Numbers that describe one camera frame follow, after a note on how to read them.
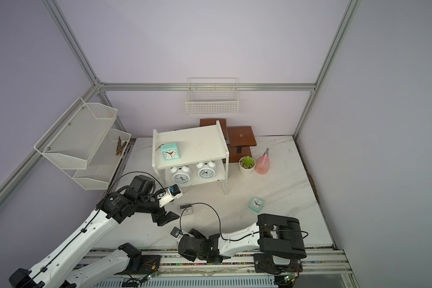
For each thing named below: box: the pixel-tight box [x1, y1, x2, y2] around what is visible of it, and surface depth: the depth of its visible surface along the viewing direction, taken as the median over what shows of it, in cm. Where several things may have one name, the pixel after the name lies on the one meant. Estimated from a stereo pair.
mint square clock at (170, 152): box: [160, 142, 180, 161], surface depth 67 cm
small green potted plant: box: [238, 155, 257, 176], surface depth 98 cm
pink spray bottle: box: [255, 147, 271, 175], surface depth 100 cm
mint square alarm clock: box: [248, 196, 265, 213], surface depth 90 cm
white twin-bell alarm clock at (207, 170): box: [196, 160, 216, 180], surface depth 79 cm
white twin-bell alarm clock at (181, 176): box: [169, 165, 192, 185], surface depth 76 cm
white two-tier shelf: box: [151, 120, 230, 195], surface depth 77 cm
